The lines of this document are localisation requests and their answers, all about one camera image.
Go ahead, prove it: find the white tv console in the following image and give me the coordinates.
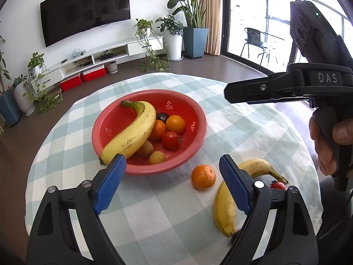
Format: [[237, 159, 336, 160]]
[[43, 37, 161, 89]]

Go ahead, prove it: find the black balcony chair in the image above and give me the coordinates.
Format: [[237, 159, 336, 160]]
[[240, 27, 268, 65]]

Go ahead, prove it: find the red storage box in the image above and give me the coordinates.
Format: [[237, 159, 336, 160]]
[[82, 65, 107, 82], [60, 73, 82, 92]]

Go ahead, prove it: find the brown round longan fruit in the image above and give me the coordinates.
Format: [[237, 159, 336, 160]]
[[137, 141, 154, 158]]

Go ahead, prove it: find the spotted ripe banana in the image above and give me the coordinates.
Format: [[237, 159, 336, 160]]
[[213, 159, 288, 237]]

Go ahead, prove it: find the black wall television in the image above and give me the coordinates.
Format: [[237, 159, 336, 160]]
[[40, 0, 130, 47]]

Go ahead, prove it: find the smooth orange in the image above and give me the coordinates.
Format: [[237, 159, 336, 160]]
[[166, 115, 186, 134]]

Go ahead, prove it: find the small yellow-green fruit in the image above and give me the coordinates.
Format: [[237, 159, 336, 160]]
[[149, 151, 166, 165]]

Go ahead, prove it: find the beige curtain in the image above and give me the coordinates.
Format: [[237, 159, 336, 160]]
[[199, 0, 221, 56]]

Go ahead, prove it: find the large yellow banana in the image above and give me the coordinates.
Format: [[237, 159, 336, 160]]
[[99, 99, 156, 165]]

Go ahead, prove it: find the plant in dark blue pot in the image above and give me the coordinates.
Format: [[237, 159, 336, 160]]
[[1, 51, 22, 127]]

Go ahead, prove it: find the person right hand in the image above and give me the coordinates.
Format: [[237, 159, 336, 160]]
[[309, 114, 353, 177]]

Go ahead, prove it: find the red tomato in bowl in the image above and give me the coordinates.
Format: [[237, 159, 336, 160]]
[[161, 131, 182, 151]]

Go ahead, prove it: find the plant in ribbed white pot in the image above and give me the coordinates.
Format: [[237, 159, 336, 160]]
[[12, 75, 35, 116]]

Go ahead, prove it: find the dark plum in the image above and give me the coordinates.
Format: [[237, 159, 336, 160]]
[[156, 112, 169, 123]]

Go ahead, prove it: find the orange in bowl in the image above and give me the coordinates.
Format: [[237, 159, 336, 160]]
[[149, 120, 166, 141]]

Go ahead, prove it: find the vine plant on console end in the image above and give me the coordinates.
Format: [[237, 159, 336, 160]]
[[24, 51, 63, 114]]

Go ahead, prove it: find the small round grey pot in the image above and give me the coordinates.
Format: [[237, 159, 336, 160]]
[[105, 61, 118, 74]]

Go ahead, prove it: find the red plastic colander bowl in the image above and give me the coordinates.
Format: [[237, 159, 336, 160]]
[[92, 90, 207, 175]]

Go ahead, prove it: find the trailing vine plant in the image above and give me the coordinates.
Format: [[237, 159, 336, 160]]
[[134, 19, 170, 72]]

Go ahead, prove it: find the wrinkled mandarin orange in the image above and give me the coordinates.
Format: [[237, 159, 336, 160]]
[[191, 165, 217, 190]]

